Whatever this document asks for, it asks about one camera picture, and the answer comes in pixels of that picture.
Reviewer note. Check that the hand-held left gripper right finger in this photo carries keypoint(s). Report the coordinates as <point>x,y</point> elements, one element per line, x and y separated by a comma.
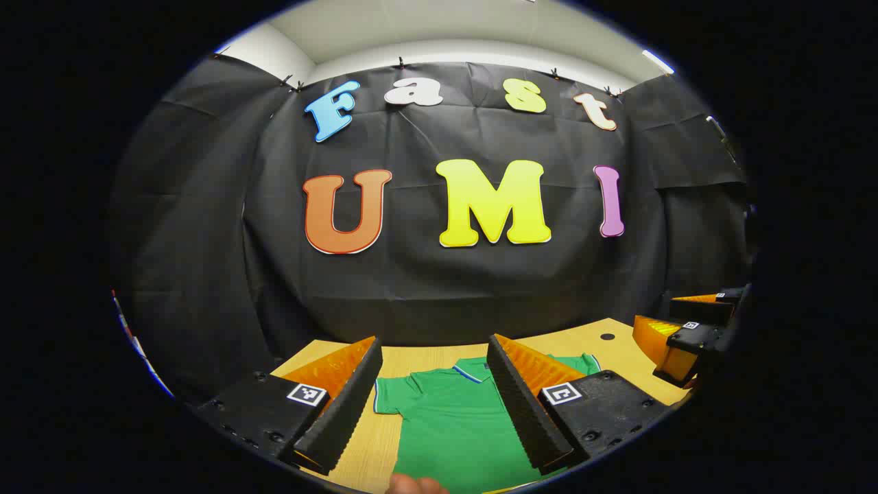
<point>521,405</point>

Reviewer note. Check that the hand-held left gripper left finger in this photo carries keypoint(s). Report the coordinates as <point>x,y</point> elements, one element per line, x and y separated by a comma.
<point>350,405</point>

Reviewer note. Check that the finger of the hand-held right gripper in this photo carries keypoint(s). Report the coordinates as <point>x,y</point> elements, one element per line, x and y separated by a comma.
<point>706,309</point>
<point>686,336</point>

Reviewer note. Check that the green T-shirt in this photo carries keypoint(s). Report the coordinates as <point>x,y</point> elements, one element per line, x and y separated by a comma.
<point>453,425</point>

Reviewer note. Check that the black backdrop cloth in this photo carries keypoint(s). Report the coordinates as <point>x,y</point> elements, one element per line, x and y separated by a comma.
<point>411,288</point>

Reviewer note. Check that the white red printed strip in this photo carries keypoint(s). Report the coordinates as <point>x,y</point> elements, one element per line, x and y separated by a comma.
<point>136,343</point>

